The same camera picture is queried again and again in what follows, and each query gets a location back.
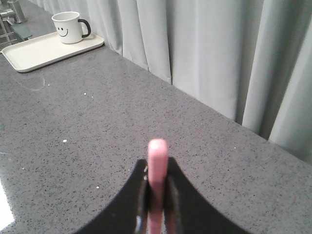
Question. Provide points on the white smiley face mug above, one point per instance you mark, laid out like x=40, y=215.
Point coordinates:
x=70, y=27

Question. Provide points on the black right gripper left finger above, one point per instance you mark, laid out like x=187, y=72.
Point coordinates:
x=127, y=213

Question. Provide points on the white grey curtain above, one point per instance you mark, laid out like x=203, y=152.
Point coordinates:
x=250, y=60

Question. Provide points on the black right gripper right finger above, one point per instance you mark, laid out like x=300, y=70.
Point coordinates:
x=188, y=212

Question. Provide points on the cream rectangular tray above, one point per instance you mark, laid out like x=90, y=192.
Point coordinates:
x=44, y=50

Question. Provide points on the pink chopstick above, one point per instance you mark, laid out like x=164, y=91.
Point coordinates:
x=157, y=171

